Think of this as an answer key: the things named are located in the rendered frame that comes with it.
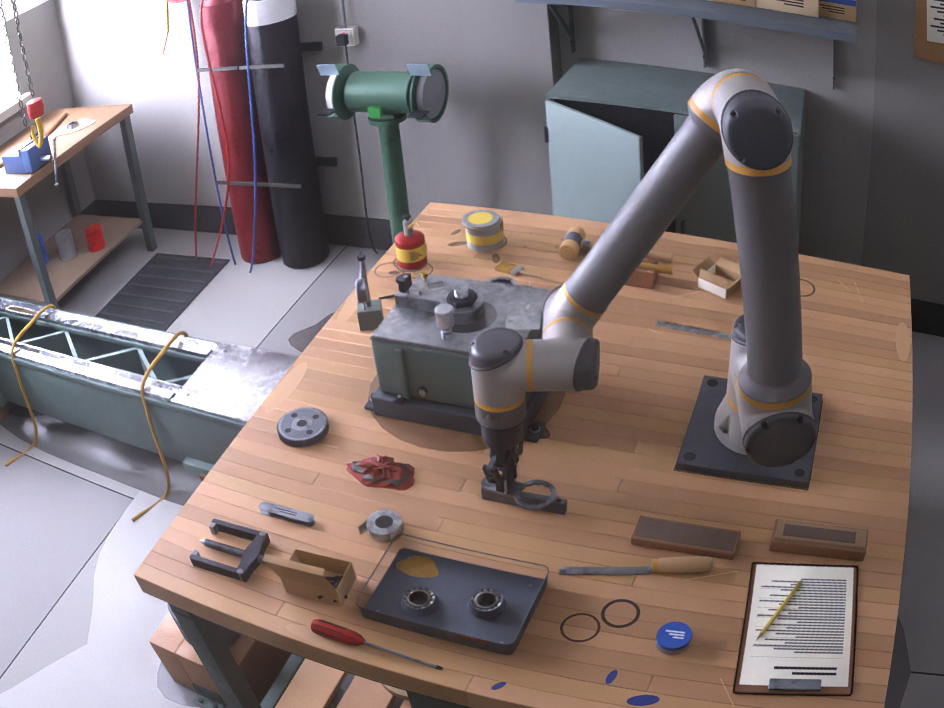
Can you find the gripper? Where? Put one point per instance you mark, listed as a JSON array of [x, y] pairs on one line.
[[501, 435]]

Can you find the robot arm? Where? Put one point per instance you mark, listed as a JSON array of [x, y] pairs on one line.
[[649, 221]]

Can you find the dark spanner nest block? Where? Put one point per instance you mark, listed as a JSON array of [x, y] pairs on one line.
[[496, 492]]

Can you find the dark spanner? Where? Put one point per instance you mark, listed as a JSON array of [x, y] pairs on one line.
[[537, 492]]

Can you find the green grey spindle housing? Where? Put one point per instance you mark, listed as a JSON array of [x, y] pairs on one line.
[[420, 361]]

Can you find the silver plunger knob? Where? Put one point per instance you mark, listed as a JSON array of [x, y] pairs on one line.
[[445, 318]]

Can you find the silver spindle nut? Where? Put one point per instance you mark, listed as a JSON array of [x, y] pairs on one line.
[[461, 296]]

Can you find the black captive screw knob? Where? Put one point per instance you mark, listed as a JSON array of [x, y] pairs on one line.
[[403, 282]]

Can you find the red rag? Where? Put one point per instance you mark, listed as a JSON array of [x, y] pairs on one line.
[[380, 472]]

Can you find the yellow cloth patch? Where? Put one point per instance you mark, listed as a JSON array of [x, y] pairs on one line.
[[417, 566]]

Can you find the grey tape roll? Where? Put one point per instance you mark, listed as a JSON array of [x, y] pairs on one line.
[[383, 524]]

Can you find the dark metal tray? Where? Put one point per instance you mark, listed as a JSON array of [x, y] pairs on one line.
[[457, 616]]

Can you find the brown sharpening stone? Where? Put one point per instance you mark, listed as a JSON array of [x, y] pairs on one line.
[[684, 536]]

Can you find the brass tag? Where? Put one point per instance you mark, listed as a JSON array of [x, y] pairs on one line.
[[510, 269]]

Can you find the cardboard box of screws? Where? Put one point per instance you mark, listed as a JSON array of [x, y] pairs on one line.
[[321, 579]]

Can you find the dark gauge stand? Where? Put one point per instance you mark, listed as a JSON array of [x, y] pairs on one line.
[[364, 306]]

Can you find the grey feeler gauge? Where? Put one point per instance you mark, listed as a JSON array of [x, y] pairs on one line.
[[286, 512]]

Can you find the blue round lid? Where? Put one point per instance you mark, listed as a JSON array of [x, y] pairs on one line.
[[673, 636]]

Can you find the steel ruler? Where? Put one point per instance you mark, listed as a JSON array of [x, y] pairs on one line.
[[693, 328]]

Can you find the wooden mallet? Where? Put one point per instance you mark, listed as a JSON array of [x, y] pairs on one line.
[[572, 243]]

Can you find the red yellow oil can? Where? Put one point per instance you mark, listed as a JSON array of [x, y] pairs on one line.
[[411, 249]]

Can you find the yellow grey round tin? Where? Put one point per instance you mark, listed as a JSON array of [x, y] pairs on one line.
[[483, 230]]

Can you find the brown wooden block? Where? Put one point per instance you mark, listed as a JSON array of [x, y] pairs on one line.
[[647, 276]]

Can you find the black puller tool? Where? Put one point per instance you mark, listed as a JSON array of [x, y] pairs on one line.
[[232, 558]]

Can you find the small open cardboard box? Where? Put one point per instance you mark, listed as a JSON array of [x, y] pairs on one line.
[[719, 277]]

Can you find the yellow pencil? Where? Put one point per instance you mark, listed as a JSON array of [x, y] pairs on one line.
[[780, 608]]

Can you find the boxed grey sharpening stone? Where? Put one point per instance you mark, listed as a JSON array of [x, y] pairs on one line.
[[817, 538]]

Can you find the grey green metal cabinet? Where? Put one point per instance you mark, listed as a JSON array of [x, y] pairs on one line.
[[590, 147]]

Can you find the clipboard with paper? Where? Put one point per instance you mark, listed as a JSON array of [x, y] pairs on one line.
[[804, 649]]

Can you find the cardboard boxes under bench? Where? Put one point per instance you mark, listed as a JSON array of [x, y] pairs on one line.
[[192, 664]]

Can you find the black floor mat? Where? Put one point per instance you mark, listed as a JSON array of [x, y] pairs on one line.
[[162, 291]]

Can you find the black gas cylinder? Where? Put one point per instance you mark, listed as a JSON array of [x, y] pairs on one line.
[[284, 147]]

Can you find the green machine bed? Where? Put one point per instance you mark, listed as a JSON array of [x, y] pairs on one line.
[[96, 383]]

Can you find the red gas cylinder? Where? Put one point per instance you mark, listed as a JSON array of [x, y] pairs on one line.
[[240, 147]]

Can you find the wooden side table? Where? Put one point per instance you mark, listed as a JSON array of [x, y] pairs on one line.
[[81, 221]]

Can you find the grey can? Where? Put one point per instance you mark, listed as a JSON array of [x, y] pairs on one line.
[[65, 244]]

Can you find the blue bench vise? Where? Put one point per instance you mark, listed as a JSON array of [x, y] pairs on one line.
[[26, 156]]

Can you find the cork notice board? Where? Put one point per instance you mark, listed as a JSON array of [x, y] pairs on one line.
[[929, 29]]

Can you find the dark square base plate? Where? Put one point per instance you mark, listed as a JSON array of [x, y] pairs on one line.
[[700, 450]]

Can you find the grey bench frame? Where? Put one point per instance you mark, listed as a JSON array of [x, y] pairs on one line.
[[214, 664]]

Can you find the green pedestal bench grinder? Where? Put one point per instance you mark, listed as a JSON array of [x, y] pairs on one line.
[[387, 96]]

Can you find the white wall socket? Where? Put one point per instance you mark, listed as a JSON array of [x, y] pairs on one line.
[[346, 34]]

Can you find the blue wall shelf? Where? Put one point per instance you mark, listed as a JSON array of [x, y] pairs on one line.
[[700, 16]]

